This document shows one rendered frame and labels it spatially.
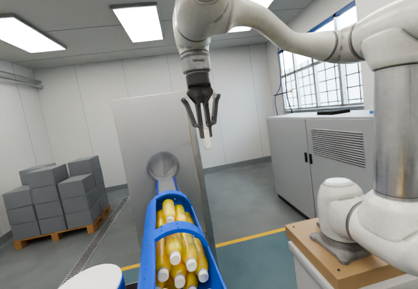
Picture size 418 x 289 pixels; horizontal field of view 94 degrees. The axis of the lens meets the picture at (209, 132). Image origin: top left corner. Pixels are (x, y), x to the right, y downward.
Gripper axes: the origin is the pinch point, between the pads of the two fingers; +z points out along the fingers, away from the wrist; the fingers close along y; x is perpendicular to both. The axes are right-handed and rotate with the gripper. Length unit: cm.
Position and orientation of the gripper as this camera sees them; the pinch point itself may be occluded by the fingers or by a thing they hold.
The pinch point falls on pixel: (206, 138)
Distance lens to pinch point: 62.8
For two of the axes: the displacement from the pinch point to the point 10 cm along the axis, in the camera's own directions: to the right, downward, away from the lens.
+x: -2.7, -0.5, 9.6
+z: 1.4, 9.9, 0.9
